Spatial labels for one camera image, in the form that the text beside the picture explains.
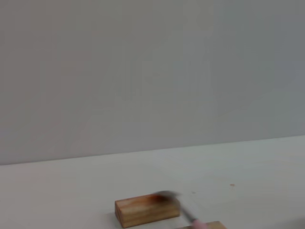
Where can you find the stained wooden block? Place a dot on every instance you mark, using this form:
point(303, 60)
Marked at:
point(143, 211)

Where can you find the notched wooden block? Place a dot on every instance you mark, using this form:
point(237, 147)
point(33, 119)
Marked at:
point(216, 225)

